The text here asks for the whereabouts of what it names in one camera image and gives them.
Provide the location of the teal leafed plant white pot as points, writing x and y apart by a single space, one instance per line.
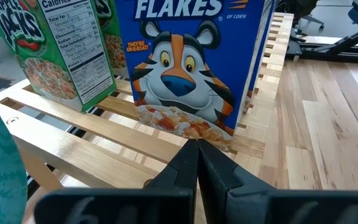
2 171

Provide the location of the black office chair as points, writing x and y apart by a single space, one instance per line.
294 6

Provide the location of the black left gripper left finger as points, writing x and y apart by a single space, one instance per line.
176 186

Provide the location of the wooden slatted shelf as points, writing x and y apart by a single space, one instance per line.
104 130

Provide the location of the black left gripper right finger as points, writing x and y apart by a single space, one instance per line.
225 193

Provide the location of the blue Frosted Flakes cereal box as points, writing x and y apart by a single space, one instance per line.
197 77
263 53

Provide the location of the green Apple Jacks cereal box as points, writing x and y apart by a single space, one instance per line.
113 46
42 62

